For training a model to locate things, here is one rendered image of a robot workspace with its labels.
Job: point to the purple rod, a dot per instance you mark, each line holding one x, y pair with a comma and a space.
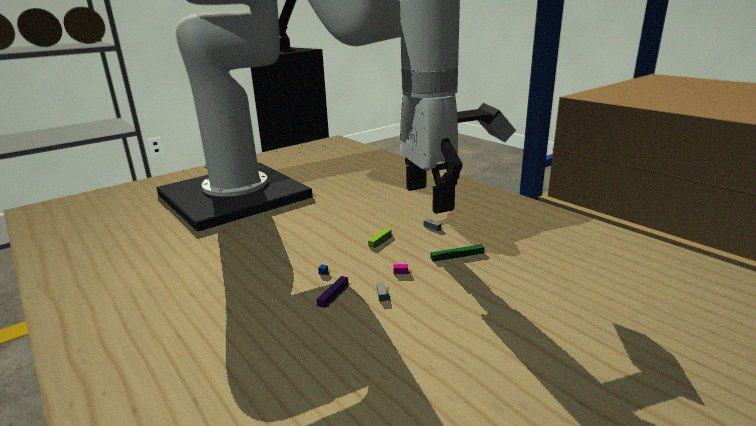
332, 291

